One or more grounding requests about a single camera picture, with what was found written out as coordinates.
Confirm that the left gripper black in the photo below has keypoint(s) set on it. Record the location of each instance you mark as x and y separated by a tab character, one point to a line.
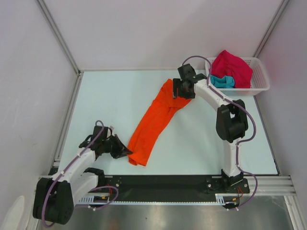
121	151

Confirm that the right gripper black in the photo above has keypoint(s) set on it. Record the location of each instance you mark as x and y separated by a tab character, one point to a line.
177	83

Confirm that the orange t shirt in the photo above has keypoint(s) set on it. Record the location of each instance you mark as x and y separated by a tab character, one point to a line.
152	124

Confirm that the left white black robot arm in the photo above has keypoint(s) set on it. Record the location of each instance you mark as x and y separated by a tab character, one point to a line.
57	196

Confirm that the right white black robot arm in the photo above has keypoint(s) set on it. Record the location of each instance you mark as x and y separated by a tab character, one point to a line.
231	120

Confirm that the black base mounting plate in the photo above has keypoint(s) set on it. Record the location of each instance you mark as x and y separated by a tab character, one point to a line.
180	195

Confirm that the teal t shirt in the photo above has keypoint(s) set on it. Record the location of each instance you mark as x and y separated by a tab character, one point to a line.
226	82

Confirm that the magenta t shirt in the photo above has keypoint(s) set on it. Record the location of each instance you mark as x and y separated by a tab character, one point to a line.
226	64

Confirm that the white plastic laundry basket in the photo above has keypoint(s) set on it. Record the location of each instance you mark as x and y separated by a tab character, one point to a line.
259	80

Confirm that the left white slotted cable duct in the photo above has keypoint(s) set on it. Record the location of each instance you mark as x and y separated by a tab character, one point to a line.
94	199

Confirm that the white slotted cable duct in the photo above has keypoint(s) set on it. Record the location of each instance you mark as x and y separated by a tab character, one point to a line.
94	199
225	199

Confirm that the right white slotted cable duct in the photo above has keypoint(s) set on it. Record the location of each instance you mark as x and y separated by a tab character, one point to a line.
225	199

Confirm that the aluminium front frame rail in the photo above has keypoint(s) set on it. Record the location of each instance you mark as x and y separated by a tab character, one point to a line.
271	185

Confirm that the right aluminium corner post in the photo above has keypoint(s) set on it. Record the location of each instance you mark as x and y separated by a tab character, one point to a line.
272	25

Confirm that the aluminium corner post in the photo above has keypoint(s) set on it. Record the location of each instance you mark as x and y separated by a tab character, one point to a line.
57	34
272	25

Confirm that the left aluminium corner post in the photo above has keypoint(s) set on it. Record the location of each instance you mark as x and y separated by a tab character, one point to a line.
57	34

